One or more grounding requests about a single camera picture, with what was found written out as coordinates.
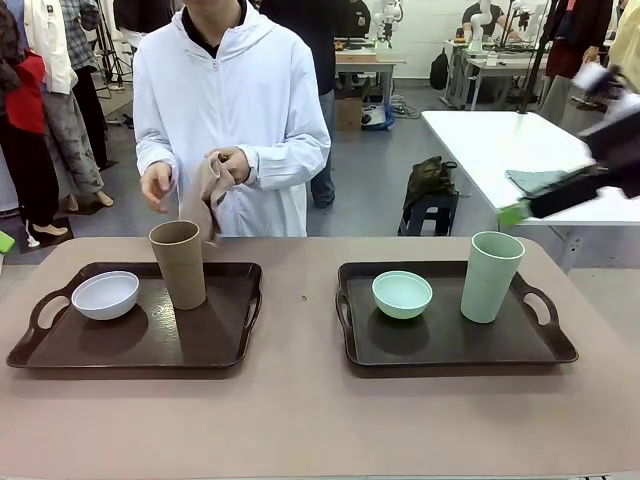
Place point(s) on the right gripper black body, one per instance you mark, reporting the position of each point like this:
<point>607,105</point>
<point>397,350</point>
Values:
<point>622,150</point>

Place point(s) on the teal cloth mat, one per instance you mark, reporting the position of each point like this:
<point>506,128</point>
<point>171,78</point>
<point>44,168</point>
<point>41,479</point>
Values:
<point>535,181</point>

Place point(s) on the beige cloth mat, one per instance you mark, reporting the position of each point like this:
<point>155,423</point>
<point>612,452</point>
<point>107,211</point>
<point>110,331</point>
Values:
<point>200,200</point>

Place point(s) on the tall brown cup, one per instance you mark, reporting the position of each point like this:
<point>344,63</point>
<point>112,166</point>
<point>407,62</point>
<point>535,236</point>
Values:
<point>182,270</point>

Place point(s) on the white bowl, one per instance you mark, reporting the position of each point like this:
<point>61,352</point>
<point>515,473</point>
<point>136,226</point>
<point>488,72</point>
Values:
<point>105,297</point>

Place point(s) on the person's right forearm white sleeve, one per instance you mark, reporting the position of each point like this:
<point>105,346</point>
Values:
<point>155,147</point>

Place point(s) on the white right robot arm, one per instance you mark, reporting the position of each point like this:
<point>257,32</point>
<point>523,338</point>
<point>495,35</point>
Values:
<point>592,77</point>

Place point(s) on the person's left forearm white sleeve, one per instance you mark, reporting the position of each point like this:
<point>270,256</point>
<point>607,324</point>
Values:
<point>290,160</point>

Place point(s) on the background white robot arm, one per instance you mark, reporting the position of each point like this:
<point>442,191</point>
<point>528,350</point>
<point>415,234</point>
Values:
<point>477,25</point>
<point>387,20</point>

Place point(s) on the dark brown tray, green tableware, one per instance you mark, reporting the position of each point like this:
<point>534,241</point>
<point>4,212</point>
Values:
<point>450,345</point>

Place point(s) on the dark brown tray, beige mat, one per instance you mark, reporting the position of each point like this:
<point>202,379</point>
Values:
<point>125,340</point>

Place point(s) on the person's left hand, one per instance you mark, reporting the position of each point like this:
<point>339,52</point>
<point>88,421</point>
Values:
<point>237,165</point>

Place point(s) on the person's right hand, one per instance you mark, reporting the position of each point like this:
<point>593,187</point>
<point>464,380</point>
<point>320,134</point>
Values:
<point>156,185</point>

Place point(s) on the white side table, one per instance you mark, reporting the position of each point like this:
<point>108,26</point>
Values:
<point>475,145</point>

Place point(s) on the bystander in yellow top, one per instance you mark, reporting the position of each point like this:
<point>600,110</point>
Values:
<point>627,45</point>

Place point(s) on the bystander in dark red skirt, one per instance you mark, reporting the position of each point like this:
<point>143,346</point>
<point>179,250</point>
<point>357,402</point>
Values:
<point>570,55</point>

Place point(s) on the tall mint green cup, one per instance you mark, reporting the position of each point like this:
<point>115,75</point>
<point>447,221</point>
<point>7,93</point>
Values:
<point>487,285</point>

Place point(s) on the black pole stand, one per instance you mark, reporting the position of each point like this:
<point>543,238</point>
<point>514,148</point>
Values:
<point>535,60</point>

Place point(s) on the black stool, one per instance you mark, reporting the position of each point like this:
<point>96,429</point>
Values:
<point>430,212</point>

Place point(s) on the olive green bag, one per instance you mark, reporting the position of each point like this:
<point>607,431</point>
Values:
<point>430,180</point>

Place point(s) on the black backpack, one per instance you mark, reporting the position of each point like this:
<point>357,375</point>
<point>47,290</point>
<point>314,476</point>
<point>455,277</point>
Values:
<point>439,70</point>

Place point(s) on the mint green bowl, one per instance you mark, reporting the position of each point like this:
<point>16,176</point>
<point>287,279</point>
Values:
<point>401,297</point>

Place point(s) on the blue white floor device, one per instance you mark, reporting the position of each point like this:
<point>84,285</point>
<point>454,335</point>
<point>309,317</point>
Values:
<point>377,117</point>

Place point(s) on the cardboard box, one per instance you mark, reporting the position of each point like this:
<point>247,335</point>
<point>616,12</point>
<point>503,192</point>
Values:
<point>349,114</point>

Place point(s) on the grey background work table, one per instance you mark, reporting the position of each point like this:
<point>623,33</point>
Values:
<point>370,60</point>

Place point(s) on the bystander in black top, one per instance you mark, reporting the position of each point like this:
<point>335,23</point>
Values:
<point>320,50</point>

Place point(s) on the person's torso white hooded jacket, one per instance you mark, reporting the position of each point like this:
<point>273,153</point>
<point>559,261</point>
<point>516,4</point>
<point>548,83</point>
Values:
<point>240,90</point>

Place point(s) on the mannequin with white coat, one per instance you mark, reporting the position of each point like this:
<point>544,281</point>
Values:
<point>65,120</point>

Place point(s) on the mannequin with red dark clothes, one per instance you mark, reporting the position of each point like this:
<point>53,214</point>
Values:
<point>20,110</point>

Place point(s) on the green object at edge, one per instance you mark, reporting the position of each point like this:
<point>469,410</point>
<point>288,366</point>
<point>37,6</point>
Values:
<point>5,242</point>

